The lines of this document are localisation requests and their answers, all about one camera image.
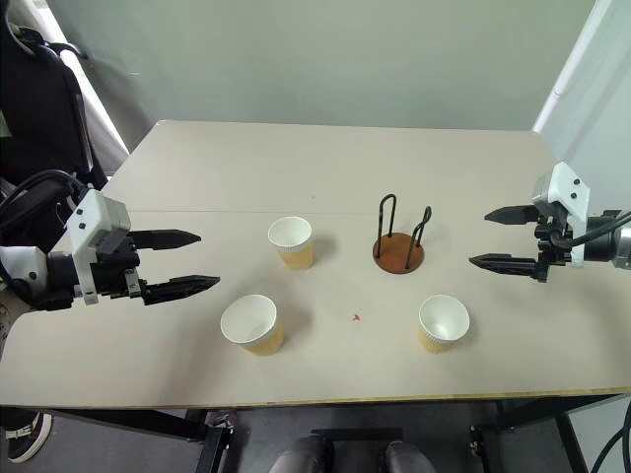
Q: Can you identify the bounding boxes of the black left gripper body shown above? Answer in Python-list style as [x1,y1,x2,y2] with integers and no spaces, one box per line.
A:
[91,231,149,304]

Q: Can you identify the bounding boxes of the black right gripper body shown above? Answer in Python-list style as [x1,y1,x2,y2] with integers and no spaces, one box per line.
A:
[534,205,578,285]

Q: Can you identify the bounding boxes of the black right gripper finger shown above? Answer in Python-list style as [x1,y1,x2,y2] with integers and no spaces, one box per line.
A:
[484,205,542,228]
[468,252,541,278]

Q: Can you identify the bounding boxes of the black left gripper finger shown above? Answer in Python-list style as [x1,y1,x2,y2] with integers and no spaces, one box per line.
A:
[141,274,222,306]
[128,229,202,251]

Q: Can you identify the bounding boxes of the brown paper cup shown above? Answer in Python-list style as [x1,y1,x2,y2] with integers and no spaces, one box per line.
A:
[267,216,316,272]
[417,294,471,355]
[219,294,286,357]

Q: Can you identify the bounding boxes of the white board panel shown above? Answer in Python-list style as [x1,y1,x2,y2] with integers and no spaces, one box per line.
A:
[531,0,631,174]

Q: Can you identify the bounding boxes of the black chair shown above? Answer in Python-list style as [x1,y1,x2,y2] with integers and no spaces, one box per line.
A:
[0,0,110,198]

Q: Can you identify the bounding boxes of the black and white sneaker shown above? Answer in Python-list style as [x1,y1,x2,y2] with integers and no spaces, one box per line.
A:
[2,412,53,464]

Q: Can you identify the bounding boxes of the dark rounded shape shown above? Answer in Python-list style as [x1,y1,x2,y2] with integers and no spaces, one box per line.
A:
[268,433,336,473]
[383,440,438,473]

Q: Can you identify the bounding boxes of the black crossbar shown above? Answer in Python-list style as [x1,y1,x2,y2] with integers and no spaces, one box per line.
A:
[310,427,403,442]

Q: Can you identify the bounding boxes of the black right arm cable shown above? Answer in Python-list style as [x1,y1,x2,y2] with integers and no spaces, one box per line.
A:
[551,210,631,248]

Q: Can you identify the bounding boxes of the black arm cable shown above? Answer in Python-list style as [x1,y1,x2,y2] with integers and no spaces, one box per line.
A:
[551,210,631,248]
[0,169,93,233]

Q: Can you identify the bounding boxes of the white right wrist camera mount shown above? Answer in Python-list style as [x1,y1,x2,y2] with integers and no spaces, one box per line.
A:
[531,162,592,270]

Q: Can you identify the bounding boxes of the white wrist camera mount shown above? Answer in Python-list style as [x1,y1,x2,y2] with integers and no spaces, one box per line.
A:
[531,162,592,270]
[63,189,133,305]

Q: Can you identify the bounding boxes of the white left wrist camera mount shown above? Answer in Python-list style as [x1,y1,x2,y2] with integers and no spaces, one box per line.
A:
[63,189,133,305]

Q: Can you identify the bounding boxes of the wooden cup rack black wires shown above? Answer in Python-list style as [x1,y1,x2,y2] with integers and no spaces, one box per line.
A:
[372,193,434,274]

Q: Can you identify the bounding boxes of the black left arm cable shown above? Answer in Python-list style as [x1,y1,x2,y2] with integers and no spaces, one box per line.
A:
[0,169,93,233]

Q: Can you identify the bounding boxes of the black metal table frame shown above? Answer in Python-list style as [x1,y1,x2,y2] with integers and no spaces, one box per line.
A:
[46,392,631,473]

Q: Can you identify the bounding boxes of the black floor cable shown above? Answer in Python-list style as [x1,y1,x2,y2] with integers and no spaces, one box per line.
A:
[589,398,631,473]

